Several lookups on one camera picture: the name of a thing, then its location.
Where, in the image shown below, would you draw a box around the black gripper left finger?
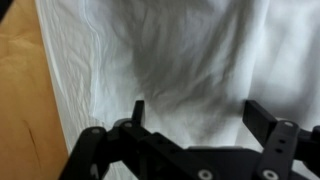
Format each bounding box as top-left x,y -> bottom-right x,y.
59,99 -> 188,180

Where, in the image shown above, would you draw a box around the white sheet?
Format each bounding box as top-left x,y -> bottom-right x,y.
83,0 -> 272,149

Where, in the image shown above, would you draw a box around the wooden bed side rail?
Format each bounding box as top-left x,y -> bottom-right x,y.
0,0 -> 70,180

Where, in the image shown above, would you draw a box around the mattress with white fitted sheet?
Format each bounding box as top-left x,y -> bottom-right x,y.
34,0 -> 320,180

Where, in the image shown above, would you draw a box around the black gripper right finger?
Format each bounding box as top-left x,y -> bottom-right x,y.
242,99 -> 320,180

